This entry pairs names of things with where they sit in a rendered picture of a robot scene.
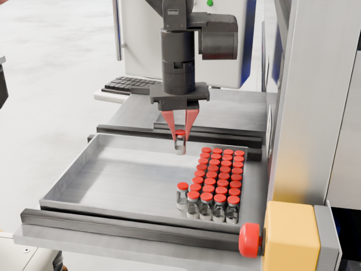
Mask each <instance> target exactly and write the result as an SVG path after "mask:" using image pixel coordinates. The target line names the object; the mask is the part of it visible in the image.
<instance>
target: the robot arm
mask: <svg viewBox="0 0 361 271"><path fill-rule="evenodd" d="M145 1H146V2H147V3H148V4H149V5H150V6H151V7H152V8H153V9H154V10H155V11H156V12H157V13H158V14H159V15H160V16H161V17H162V18H163V28H161V29H160V43H161V64H162V84H151V85H150V103H151V104H154V103H155V102H157V105H158V110H159V111H161V113H162V116H163V117H164V119H165V121H166V122H167V124H168V126H169V127H170V129H171V133H172V137H173V140H174V141H176V134H175V123H174V113H173V110H185V135H186V136H185V137H186V140H188V138H189V134H190V130H191V127H192V125H193V123H194V121H195V119H196V117H197V115H198V114H199V100H207V102H208V101H210V92H209V89H208V87H207V84H206V82H195V43H194V32H195V31H198V54H202V60H237V51H238V43H239V42H238V24H237V19H236V17H235V16H234V15H230V14H228V15H224V14H214V13H207V12H192V10H193V4H194V0H145Z"/></svg>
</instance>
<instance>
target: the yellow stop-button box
mask: <svg viewBox="0 0 361 271"><path fill-rule="evenodd" d="M261 236H262V246H261V256H262V271H334V269H335V265H336V261H337V256H338V252H339V249H340V248H339V245H338V241H337V236H336V232H335V228H334V224H333V220H332V217H331V213H330V208H329V207H328V206H321V205H315V206H314V207H312V206H311V205H305V204H296V203H286V202H277V201H269V202H268V204H267V205H266V216H265V225H264V228H262V235H261Z"/></svg>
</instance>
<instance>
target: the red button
mask: <svg viewBox="0 0 361 271"><path fill-rule="evenodd" d="M261 246H262V236H259V224H256V223H245V224H243V225H242V227H241V229H240V235H239V250H240V253H241V255H242V256H244V257H245V258H253V259H255V258H257V252H258V247H261Z"/></svg>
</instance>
